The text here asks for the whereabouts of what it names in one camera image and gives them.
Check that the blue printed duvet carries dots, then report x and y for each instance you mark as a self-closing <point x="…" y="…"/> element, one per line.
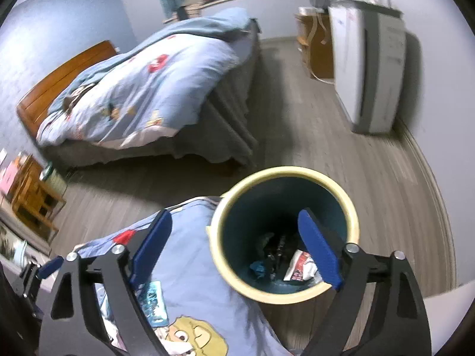
<point x="156" y="89"/>

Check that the white and red wrapper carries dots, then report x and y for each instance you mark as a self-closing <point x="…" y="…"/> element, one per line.
<point x="300" y="267"/>

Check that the blue cartoon printed blanket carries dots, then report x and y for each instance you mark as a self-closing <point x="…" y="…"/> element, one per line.
<point x="193" y="267"/>

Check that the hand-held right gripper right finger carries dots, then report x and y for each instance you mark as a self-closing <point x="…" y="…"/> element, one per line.
<point x="319" y="248"/>

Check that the blue and white snack packet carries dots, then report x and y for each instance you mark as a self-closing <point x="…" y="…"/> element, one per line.
<point x="154" y="304"/>

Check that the yellow-rimmed teal trash bin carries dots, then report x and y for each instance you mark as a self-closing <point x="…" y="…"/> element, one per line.
<point x="259" y="211"/>

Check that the wooden bedside table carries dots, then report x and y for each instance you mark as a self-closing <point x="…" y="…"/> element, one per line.
<point x="29" y="200"/>

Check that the brown wooden cabinet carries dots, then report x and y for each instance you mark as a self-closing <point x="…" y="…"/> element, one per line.
<point x="319" y="52"/>

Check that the green and white jar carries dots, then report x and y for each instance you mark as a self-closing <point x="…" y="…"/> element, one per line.
<point x="55" y="181"/>

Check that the wooden bed with grey skirt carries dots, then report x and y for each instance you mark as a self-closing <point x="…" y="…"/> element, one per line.
<point x="230" y="129"/>

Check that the pink box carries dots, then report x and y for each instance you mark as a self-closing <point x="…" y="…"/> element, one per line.
<point x="8" y="180"/>

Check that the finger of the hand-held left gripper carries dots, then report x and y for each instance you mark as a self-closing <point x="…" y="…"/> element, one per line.
<point x="50" y="267"/>

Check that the crumpled blue wrapper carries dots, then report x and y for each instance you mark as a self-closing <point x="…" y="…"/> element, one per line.
<point x="259" y="269"/>

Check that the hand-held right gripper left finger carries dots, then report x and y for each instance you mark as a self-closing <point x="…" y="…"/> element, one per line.
<point x="152" y="246"/>

